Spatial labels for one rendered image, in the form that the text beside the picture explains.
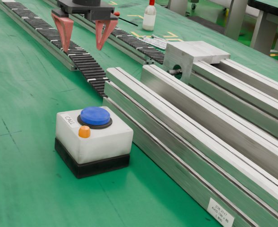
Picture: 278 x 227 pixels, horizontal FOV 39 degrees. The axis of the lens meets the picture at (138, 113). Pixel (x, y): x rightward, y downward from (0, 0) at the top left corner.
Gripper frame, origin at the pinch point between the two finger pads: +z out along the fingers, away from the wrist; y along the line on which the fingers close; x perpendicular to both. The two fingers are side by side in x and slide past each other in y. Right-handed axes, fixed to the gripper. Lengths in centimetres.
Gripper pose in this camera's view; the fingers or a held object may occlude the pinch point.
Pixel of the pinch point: (82, 46)
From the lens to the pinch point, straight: 84.3
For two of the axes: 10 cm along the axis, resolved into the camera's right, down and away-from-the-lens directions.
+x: -5.4, -4.4, 7.2
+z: -1.4, 8.9, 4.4
